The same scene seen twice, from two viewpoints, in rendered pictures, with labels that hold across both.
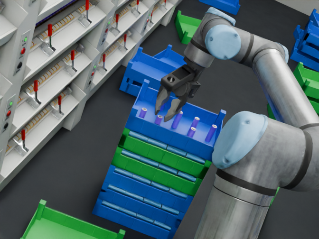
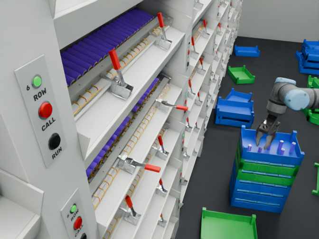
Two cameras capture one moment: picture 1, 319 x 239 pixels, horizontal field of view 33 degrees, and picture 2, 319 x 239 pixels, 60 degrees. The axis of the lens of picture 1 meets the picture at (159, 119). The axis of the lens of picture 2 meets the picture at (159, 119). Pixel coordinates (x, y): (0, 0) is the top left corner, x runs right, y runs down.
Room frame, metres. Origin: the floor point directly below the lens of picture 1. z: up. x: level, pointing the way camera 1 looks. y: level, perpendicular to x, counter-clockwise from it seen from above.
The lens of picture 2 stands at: (0.24, 0.27, 1.43)
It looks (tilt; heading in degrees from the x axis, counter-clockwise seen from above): 35 degrees down; 13
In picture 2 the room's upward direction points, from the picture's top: straight up
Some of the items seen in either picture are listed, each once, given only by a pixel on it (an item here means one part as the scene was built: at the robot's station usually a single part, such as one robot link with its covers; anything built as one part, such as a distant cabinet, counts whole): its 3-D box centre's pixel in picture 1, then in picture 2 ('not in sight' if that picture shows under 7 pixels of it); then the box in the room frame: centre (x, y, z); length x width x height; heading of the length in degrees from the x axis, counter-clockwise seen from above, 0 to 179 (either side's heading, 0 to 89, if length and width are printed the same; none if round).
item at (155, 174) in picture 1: (161, 154); (263, 165); (1.50, -0.05, 0.28); 0.30 x 0.20 x 0.08; 93
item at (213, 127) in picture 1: (211, 133); (292, 147); (1.51, -0.17, 0.44); 0.02 x 0.02 x 0.06
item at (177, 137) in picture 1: (177, 118); (269, 144); (1.50, -0.05, 0.44); 0.30 x 0.20 x 0.08; 93
